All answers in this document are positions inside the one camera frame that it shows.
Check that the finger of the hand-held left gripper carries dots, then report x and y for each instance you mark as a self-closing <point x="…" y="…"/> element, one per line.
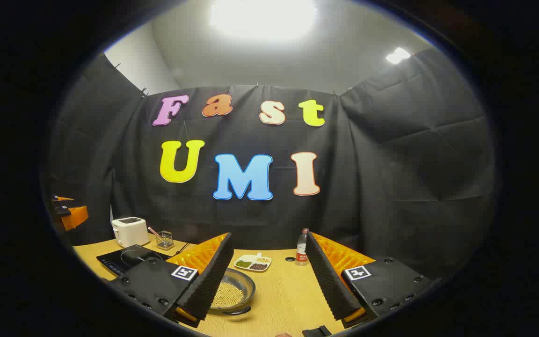
<point x="75" y="217"/>
<point x="63" y="198"/>

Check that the large soybean heap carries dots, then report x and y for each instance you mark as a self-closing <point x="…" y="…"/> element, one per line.
<point x="229" y="295"/>

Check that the small soybean pile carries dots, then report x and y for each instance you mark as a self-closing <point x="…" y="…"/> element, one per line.
<point x="263" y="260"/>

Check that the white toaster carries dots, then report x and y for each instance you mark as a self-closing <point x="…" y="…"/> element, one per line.
<point x="129" y="231"/>

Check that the dark red bean pile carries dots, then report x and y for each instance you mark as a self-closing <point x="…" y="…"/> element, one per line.
<point x="258" y="267"/>

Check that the black induction cooktop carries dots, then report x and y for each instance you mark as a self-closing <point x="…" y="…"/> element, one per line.
<point x="124" y="260"/>

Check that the large ceiling light panel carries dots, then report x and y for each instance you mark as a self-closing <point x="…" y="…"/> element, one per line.
<point x="264" y="16"/>

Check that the pink striped straw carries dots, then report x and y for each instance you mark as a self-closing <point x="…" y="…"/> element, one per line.
<point x="153" y="231"/>

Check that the small ceiling light panel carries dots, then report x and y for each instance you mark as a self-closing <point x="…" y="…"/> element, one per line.
<point x="397" y="55"/>

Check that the white divided dish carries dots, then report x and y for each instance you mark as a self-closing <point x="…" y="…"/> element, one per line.
<point x="246" y="259"/>

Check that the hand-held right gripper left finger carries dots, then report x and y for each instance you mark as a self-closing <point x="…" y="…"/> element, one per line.
<point x="213" y="276"/>

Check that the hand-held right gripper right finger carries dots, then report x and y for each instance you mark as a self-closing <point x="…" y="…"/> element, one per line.
<point x="328" y="281"/>

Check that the green mung bean pile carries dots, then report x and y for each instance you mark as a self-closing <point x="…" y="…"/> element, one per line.
<point x="243" y="264"/>

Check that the clear plastic water bottle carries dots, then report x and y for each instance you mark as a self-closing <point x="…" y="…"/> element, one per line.
<point x="302" y="250"/>

